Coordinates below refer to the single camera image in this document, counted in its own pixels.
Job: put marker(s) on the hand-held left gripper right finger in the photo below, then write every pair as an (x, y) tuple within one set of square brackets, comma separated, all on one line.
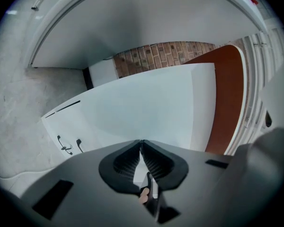
[(172, 171)]

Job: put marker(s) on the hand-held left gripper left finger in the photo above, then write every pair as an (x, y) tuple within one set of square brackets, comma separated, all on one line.
[(109, 171)]

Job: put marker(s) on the white desk drawer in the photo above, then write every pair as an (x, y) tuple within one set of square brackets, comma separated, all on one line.
[(142, 103)]

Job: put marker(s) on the brown wooden desk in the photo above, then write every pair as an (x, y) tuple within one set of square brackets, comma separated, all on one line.
[(228, 98)]

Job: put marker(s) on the person's left hand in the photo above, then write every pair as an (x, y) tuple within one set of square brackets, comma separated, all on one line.
[(144, 194)]

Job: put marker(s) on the small key in lock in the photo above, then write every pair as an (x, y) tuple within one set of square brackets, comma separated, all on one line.
[(66, 148)]

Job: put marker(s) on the small white cabinet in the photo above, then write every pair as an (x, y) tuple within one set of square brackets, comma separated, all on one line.
[(103, 72)]

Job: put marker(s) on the small black object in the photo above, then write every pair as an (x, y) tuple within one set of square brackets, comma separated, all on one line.
[(268, 119)]

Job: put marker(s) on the large white panel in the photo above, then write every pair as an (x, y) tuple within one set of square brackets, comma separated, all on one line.
[(137, 20)]

